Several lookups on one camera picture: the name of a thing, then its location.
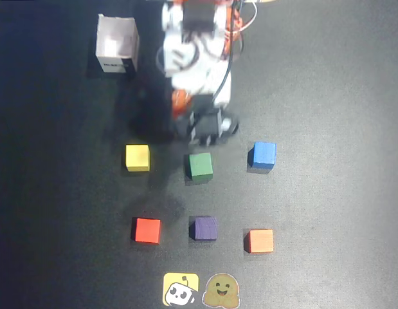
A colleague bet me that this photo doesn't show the white gripper body with motor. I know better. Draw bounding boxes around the white gripper body with motor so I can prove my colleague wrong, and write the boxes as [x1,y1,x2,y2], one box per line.
[171,75,233,120]

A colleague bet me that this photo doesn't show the orange wooden cube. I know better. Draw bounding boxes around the orange wooden cube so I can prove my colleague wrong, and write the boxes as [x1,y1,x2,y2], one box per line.
[243,229,275,254]

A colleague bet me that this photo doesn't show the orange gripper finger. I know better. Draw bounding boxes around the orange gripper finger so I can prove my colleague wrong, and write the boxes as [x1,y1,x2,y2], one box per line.
[171,89,194,120]

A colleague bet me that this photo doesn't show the white cable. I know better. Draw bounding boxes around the white cable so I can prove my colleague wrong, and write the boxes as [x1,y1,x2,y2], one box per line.
[239,0,258,33]

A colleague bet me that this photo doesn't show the blue wooden cube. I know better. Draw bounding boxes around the blue wooden cube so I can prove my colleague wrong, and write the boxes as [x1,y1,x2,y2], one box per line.
[248,141,277,171]

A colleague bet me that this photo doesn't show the red wooden cube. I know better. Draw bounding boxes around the red wooden cube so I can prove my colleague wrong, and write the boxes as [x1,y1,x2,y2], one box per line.
[131,217,162,244]

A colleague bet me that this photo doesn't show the yellow robot face sticker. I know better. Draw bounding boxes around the yellow robot face sticker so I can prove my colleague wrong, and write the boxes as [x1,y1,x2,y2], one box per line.
[162,272,200,307]

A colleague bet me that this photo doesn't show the purple wooden cube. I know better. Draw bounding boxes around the purple wooden cube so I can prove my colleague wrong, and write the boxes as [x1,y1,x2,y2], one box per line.
[189,216,219,242]

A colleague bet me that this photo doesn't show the hugging face emoji sticker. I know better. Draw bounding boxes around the hugging face emoji sticker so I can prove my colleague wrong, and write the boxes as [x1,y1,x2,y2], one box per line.
[202,273,241,307]

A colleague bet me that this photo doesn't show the yellow wooden cube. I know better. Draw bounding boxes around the yellow wooden cube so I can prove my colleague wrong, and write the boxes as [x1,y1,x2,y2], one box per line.
[125,144,151,173]

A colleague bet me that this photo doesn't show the black cable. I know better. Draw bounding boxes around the black cable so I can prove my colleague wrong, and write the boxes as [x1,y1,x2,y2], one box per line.
[213,28,241,106]

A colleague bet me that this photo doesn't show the white and black cardboard box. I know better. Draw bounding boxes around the white and black cardboard box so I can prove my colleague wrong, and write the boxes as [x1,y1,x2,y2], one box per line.
[95,14,140,74]

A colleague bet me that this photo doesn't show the red servo cable bundle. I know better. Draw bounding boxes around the red servo cable bundle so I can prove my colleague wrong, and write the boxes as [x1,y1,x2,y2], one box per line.
[222,0,245,64]

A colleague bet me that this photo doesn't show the green wooden cube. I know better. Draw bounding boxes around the green wooden cube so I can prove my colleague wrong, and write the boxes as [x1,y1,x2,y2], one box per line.
[185,152,214,182]

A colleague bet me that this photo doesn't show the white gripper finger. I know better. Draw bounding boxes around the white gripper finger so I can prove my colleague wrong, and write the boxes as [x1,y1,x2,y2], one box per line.
[220,111,241,135]

